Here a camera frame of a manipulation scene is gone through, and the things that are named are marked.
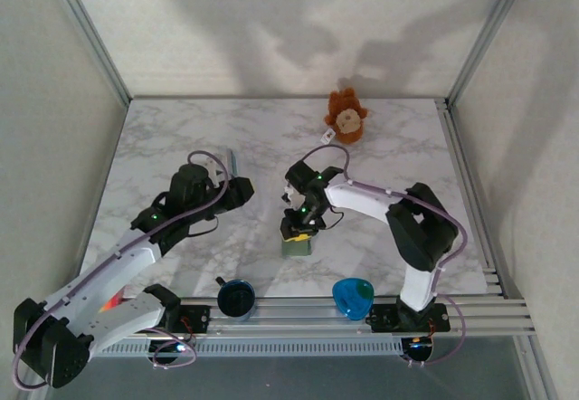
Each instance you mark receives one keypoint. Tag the green card holder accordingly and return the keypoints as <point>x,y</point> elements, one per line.
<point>296,250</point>

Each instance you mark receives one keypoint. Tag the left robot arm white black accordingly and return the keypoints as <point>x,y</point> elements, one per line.
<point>113,269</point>

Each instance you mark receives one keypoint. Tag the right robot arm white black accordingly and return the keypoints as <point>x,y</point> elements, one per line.
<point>357,201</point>

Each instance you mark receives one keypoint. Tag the white plush toy tag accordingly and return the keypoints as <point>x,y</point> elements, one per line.
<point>328,136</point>

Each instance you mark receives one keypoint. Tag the bright blue bowl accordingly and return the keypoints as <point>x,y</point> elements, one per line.
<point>354,298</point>

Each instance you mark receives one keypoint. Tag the dark blue cup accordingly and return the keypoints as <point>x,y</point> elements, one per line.
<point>236,300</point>

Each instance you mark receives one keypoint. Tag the brown plush monkey toy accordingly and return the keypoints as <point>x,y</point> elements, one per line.
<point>346,121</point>

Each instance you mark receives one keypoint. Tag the colourful marker pack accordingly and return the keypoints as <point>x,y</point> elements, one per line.
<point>113,302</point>

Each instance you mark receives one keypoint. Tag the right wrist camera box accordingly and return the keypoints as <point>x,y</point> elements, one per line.
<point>294,196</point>

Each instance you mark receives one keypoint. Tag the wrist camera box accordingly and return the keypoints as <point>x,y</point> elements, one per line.
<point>294,196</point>
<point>215,168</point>

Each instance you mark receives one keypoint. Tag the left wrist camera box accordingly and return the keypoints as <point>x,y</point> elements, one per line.
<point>215,168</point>

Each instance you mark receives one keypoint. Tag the aluminium front frame rail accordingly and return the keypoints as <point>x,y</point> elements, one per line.
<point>294,323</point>

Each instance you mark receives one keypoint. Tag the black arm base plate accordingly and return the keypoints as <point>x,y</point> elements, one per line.
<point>199,316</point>
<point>382,318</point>

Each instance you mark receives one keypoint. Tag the aluminium side frame rail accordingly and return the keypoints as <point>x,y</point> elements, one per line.
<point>452,137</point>

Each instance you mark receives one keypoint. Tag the aluminium frame post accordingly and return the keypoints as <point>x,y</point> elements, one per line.
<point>90,33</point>
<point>488,33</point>

